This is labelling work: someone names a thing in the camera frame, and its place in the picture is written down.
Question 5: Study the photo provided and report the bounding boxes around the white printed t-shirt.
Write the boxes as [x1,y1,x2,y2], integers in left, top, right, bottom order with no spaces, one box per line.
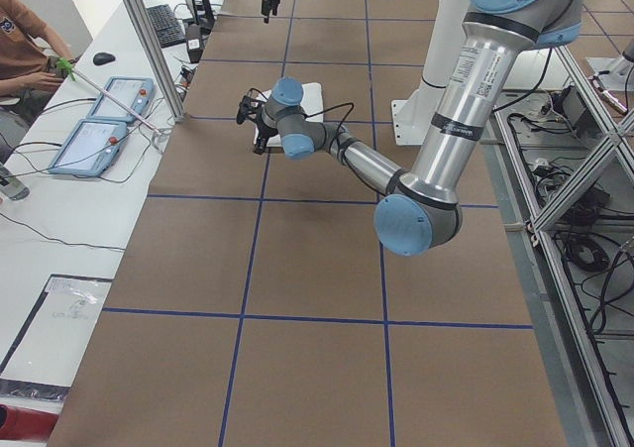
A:
[267,82,324,149]

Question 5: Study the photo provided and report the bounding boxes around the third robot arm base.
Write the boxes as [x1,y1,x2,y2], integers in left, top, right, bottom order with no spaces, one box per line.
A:
[585,41,633,91]

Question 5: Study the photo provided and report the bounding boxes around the black keyboard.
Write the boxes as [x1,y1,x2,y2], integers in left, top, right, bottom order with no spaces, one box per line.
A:
[146,4,186,49]

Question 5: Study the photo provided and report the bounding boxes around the far blue teach pendant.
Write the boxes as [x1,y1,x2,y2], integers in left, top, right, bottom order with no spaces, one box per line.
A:
[87,76,155,124]

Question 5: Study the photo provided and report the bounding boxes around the blue teach pendant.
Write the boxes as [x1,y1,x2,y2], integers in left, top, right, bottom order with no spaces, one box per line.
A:
[87,76,155,124]
[48,119,128,177]

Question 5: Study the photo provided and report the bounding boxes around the near blue teach pendant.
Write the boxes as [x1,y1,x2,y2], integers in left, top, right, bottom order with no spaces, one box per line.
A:
[48,119,128,177]

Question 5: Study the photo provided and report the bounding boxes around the black computer mouse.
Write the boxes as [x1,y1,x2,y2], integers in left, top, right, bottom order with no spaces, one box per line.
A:
[92,52,116,66]

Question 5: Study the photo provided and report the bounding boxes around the green tipped metal rod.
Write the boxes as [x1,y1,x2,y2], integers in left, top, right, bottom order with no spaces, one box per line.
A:
[56,57,169,138]

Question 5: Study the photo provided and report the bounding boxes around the person in brown shirt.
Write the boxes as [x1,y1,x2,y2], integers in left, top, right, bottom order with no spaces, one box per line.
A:
[1,0,76,124]

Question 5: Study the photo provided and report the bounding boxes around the clear plastic bag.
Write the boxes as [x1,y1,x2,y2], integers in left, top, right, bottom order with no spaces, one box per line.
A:
[1,274,112,402]

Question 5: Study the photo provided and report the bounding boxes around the aluminium frame post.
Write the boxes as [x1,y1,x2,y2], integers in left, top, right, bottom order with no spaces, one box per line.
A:
[123,0,184,123]

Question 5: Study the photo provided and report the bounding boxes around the white camera post with base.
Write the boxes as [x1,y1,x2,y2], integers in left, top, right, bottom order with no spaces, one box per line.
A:
[391,0,470,147]

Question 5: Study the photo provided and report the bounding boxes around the aluminium frame rack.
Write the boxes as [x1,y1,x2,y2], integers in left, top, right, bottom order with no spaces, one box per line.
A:
[485,35,633,446]

